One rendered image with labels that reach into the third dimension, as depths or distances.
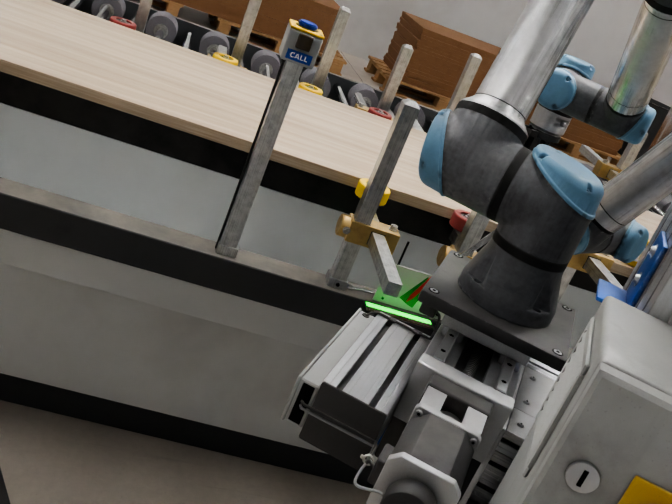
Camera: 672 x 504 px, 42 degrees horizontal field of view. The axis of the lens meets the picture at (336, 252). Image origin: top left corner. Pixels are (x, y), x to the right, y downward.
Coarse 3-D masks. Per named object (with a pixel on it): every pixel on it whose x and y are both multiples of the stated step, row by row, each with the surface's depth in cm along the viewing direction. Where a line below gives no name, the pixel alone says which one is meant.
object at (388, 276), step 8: (376, 216) 201; (376, 240) 187; (384, 240) 188; (376, 248) 184; (384, 248) 184; (376, 256) 182; (384, 256) 180; (376, 264) 180; (384, 264) 176; (392, 264) 178; (384, 272) 173; (392, 272) 174; (384, 280) 172; (392, 280) 170; (400, 280) 172; (384, 288) 170; (392, 288) 170; (400, 288) 170; (392, 296) 171
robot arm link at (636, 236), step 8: (632, 224) 154; (640, 224) 155; (616, 232) 151; (624, 232) 153; (632, 232) 153; (640, 232) 153; (648, 232) 155; (616, 240) 152; (624, 240) 153; (632, 240) 152; (640, 240) 154; (608, 248) 152; (616, 248) 154; (624, 248) 153; (632, 248) 153; (640, 248) 155; (616, 256) 155; (624, 256) 154; (632, 256) 155
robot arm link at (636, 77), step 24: (648, 0) 132; (648, 24) 137; (624, 48) 147; (648, 48) 140; (624, 72) 148; (648, 72) 145; (600, 96) 159; (624, 96) 152; (648, 96) 151; (600, 120) 160; (624, 120) 157; (648, 120) 157
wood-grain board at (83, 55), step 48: (0, 0) 230; (48, 0) 250; (0, 48) 194; (48, 48) 208; (96, 48) 223; (144, 48) 241; (96, 96) 193; (144, 96) 202; (192, 96) 217; (240, 96) 234; (240, 144) 201; (288, 144) 211; (336, 144) 227; (432, 192) 220
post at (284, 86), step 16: (288, 64) 174; (288, 80) 175; (272, 96) 178; (288, 96) 176; (272, 112) 177; (272, 128) 179; (256, 144) 181; (272, 144) 180; (256, 160) 182; (256, 176) 183; (240, 192) 184; (256, 192) 185; (240, 208) 186; (224, 224) 188; (240, 224) 187; (224, 240) 189
